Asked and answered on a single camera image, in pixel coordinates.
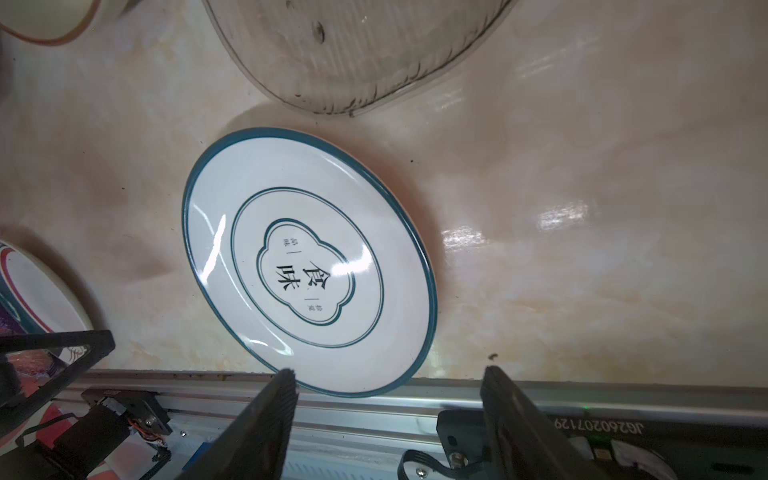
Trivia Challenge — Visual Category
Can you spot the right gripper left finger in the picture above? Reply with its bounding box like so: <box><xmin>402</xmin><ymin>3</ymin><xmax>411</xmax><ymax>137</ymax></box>
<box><xmin>179</xmin><ymin>369</ymin><xmax>299</xmax><ymax>479</ymax></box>

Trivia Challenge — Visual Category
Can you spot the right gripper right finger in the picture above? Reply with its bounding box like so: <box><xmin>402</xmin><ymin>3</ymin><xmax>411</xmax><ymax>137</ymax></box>
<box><xmin>480</xmin><ymin>366</ymin><xmax>608</xmax><ymax>479</ymax></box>

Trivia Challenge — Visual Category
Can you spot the white teal-ring plate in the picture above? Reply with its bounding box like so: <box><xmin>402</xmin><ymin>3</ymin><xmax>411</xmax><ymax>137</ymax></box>
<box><xmin>182</xmin><ymin>127</ymin><xmax>438</xmax><ymax>398</ymax></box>

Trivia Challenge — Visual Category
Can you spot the large green-red rim plate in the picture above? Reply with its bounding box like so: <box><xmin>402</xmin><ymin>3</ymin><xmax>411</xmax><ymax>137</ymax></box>
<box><xmin>1</xmin><ymin>241</ymin><xmax>93</xmax><ymax>334</ymax></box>

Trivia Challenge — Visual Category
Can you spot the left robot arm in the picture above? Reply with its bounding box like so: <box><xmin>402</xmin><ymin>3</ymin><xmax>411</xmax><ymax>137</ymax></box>
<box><xmin>1</xmin><ymin>330</ymin><xmax>115</xmax><ymax>436</ymax></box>

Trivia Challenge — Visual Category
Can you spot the grey glass plate right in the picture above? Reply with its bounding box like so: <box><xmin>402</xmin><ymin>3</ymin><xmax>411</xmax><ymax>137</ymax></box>
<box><xmin>204</xmin><ymin>0</ymin><xmax>515</xmax><ymax>118</ymax></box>

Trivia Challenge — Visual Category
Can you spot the cream floral plate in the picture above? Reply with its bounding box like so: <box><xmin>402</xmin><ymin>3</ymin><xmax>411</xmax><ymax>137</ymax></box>
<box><xmin>1</xmin><ymin>0</ymin><xmax>138</xmax><ymax>46</ymax></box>

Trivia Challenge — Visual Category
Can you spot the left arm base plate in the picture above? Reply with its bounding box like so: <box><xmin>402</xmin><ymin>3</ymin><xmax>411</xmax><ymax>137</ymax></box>
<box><xmin>0</xmin><ymin>386</ymin><xmax>175</xmax><ymax>480</ymax></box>

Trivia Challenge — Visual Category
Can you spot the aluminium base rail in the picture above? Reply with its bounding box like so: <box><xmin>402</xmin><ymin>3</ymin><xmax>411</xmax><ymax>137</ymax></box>
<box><xmin>53</xmin><ymin>371</ymin><xmax>767</xmax><ymax>479</ymax></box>

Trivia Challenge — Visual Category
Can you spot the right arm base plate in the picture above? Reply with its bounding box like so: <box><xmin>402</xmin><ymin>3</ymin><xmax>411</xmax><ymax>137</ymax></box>
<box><xmin>398</xmin><ymin>409</ymin><xmax>768</xmax><ymax>480</ymax></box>

